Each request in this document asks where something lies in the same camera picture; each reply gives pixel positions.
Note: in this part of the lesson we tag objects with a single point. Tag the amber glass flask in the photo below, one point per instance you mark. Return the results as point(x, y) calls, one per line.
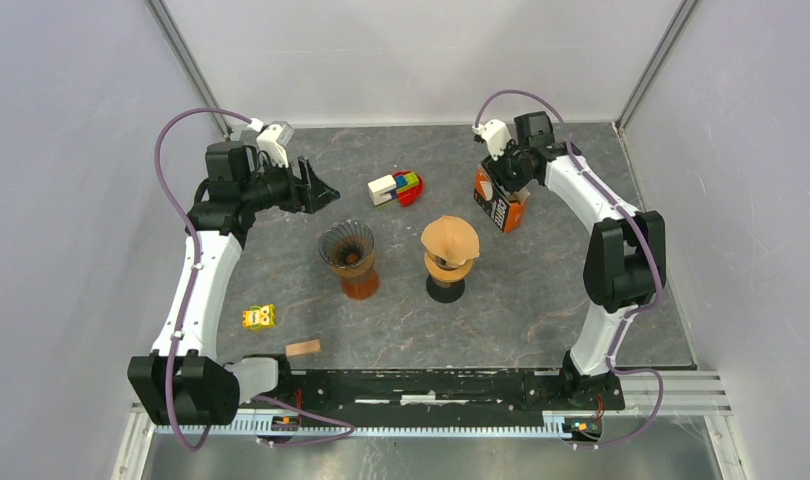
point(361, 288)

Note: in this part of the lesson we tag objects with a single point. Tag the orange filter box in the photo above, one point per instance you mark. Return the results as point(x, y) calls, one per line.
point(505, 209)

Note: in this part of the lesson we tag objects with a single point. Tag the grey slotted cable duct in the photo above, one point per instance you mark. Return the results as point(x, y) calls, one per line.
point(263, 423)

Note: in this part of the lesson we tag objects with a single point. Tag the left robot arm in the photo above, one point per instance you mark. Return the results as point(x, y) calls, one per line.
point(180, 380)

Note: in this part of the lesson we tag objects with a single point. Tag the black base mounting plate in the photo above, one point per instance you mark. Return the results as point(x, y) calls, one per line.
point(458, 398)

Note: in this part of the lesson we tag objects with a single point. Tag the lime green toy brick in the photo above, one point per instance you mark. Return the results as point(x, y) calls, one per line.
point(411, 181)

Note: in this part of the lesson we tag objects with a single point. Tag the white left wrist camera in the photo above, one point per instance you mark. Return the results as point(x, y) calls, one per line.
point(272, 139)

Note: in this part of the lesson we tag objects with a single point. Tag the white toy block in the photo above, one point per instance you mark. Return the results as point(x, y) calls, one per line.
point(382, 190)

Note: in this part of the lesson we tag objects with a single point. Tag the yellow toy block figure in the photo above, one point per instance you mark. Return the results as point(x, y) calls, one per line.
point(259, 317)

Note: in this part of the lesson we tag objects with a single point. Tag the red toy block base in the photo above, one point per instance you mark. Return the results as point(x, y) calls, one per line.
point(407, 198)

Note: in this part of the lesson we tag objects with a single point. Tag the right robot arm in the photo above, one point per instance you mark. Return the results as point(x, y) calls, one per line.
point(624, 266)

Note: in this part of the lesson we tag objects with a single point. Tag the small wooden plank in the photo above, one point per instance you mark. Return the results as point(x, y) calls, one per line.
point(308, 347)

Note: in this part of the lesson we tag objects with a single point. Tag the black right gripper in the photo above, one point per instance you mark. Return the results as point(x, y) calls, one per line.
point(497, 168)

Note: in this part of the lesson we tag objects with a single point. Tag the dark smoky glass dripper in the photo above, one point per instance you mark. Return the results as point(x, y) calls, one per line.
point(346, 243)

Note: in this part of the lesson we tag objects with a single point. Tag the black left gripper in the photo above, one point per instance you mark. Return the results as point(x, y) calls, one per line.
point(320, 194)

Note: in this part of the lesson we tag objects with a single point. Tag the clear ribbed glass dripper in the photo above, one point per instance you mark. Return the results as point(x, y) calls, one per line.
point(446, 264)

